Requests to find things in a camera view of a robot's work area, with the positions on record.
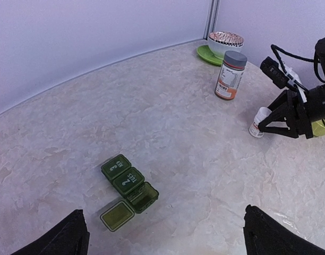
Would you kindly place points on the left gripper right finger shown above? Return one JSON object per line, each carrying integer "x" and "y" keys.
{"x": 264, "y": 235}

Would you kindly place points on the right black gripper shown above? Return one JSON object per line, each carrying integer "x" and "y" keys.
{"x": 282, "y": 110}

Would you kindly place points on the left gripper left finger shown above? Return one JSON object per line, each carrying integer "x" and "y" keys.
{"x": 69, "y": 236}

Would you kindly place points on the small white pill bottle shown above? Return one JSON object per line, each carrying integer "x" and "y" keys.
{"x": 261, "y": 115}

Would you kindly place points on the green weekly pill organizer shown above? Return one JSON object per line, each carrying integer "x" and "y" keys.
{"x": 136, "y": 193}

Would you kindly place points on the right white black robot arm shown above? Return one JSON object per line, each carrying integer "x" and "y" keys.
{"x": 314, "y": 99}

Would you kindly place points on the lime green bowl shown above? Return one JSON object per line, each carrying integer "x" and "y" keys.
{"x": 318, "y": 128}

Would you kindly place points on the orange grey-capped supplement bottle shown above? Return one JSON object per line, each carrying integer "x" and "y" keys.
{"x": 230, "y": 75}

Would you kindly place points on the red patterned white bowl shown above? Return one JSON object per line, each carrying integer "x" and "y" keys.
{"x": 220, "y": 42}

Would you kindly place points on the green saucer plate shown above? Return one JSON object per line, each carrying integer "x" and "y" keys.
{"x": 207, "y": 55}

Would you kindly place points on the right aluminium frame post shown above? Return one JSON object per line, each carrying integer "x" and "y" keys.
{"x": 211, "y": 18}

